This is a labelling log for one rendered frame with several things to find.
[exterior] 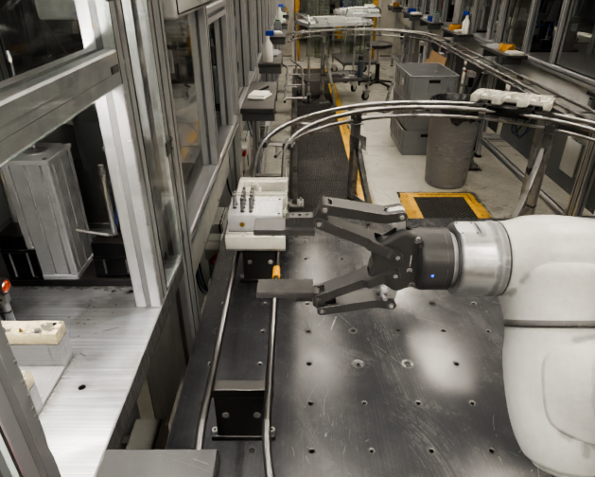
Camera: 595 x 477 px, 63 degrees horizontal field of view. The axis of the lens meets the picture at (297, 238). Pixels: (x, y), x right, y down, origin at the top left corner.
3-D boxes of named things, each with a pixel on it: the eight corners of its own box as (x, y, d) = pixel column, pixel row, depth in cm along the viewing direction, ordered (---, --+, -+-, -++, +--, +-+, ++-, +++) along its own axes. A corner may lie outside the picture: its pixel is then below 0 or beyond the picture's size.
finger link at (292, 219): (329, 227, 55) (330, 203, 54) (285, 227, 55) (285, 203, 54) (328, 220, 56) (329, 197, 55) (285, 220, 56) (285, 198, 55)
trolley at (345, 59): (381, 82, 681) (388, 6, 633) (341, 83, 673) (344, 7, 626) (365, 71, 753) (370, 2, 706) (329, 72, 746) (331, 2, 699)
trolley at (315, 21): (306, 105, 567) (306, 15, 520) (291, 95, 614) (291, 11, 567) (374, 99, 591) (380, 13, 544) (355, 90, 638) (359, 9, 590)
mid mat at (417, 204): (531, 268, 262) (531, 266, 262) (429, 268, 262) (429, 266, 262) (472, 192, 349) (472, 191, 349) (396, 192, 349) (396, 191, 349)
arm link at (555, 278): (512, 206, 53) (519, 326, 51) (653, 206, 53) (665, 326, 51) (476, 222, 64) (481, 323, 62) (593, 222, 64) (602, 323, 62)
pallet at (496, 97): (467, 112, 242) (471, 92, 237) (475, 106, 252) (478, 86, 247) (547, 123, 225) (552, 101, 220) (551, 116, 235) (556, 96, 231)
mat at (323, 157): (393, 264, 266) (393, 262, 265) (286, 264, 266) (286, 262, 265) (329, 68, 775) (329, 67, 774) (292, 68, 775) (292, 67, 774)
